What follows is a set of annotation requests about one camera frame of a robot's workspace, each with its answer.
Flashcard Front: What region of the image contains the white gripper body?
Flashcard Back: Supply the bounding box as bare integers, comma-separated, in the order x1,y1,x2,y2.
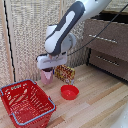
36,52,68,71

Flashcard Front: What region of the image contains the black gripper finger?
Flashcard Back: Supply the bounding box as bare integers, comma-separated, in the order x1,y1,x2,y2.
40,65,46,72
48,66,55,72

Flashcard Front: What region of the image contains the pink plastic cup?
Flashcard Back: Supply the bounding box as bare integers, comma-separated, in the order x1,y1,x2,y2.
40,68,55,85

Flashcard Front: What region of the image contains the white rounded robot base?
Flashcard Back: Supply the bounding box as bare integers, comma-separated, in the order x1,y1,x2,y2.
113,102,128,128

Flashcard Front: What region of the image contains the colourful printed snack box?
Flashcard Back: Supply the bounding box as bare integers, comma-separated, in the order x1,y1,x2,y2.
54,64,76,85

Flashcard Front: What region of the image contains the red plastic bowl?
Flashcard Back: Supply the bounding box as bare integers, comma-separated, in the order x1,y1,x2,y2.
60,84,80,101

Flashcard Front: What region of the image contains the white perforated folding screen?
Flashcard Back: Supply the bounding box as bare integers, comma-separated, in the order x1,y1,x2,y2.
0,0,92,88

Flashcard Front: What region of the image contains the red plastic shopping basket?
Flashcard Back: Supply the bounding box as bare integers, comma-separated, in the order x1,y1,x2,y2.
0,79,57,128

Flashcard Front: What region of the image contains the brown drawer cabinet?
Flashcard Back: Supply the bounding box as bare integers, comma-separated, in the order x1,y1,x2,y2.
82,12,128,82

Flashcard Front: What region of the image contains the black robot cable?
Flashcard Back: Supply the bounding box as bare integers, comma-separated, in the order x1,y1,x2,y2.
68,2,128,56

